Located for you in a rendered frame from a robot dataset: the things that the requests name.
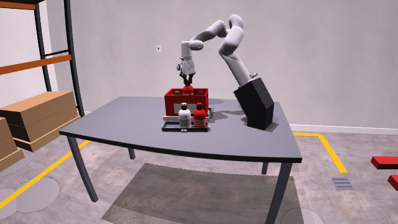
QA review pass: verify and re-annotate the white bottle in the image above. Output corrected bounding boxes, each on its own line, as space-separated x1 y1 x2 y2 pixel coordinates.
178 103 192 128

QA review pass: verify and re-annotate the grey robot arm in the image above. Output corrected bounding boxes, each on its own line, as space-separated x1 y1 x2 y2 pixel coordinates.
180 14 257 88

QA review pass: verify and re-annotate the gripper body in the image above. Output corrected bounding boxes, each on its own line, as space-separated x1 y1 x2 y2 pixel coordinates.
180 59 195 75

